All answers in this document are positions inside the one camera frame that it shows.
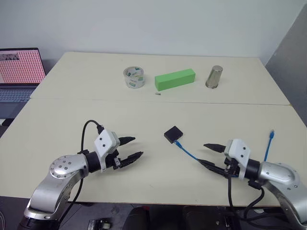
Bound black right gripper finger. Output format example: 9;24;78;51
203;143;227;154
198;159;231;178

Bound blue Ethernet cable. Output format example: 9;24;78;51
173;129;276;179

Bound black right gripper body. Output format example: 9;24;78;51
223;153;241;179

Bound green foam block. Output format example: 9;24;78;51
154;68;197;92

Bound grey upright panel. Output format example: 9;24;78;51
264;0;307;170

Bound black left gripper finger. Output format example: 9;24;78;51
119;151;144;169
119;136;137;147

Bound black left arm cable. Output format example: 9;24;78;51
58;119;104;230

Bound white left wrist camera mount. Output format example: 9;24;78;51
94;129;121;173

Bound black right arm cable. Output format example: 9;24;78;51
227;175;266;221

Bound steel metal cup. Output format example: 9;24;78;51
205;65;225;89

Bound clear packing tape roll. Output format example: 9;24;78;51
123;67;146;89

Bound dark rounded shape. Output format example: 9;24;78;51
124;207;151;230

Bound open laptop computer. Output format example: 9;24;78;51
0;47;47;120

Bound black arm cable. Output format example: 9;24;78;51
227;175;266;221
58;119;104;230

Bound black box with white label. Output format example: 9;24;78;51
86;218;113;230

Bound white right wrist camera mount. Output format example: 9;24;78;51
224;138;251;180

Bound black small box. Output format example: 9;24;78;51
164;126;185;144

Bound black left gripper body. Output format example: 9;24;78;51
105;136;123;171

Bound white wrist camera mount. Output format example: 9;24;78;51
224;138;251;180
94;129;121;173

